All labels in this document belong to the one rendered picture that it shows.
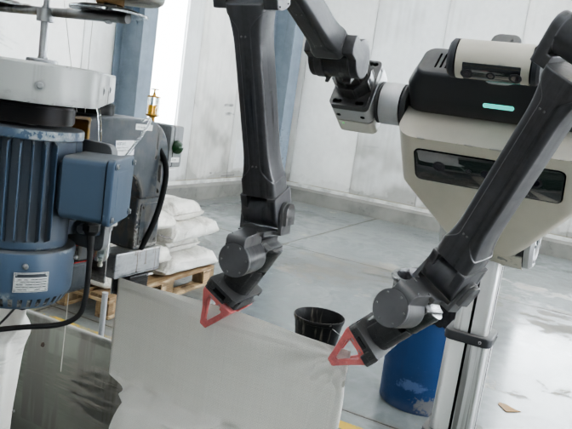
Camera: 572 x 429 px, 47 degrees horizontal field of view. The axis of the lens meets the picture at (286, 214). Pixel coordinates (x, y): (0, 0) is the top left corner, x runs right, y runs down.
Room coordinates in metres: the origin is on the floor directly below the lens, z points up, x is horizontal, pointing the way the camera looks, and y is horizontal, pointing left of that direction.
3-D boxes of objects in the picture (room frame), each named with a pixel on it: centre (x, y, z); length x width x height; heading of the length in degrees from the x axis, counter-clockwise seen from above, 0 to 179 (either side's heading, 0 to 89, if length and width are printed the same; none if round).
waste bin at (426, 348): (3.24, -0.82, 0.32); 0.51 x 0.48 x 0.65; 154
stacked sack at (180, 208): (4.75, 0.97, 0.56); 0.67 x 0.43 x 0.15; 64
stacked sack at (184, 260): (4.64, 0.78, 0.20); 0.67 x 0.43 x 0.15; 154
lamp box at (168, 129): (1.44, 0.29, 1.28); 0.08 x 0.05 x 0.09; 64
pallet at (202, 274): (4.45, 1.10, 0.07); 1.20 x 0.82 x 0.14; 156
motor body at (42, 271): (0.90, 0.37, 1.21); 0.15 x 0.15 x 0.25
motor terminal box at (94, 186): (0.90, 0.27, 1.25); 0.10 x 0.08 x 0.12; 179
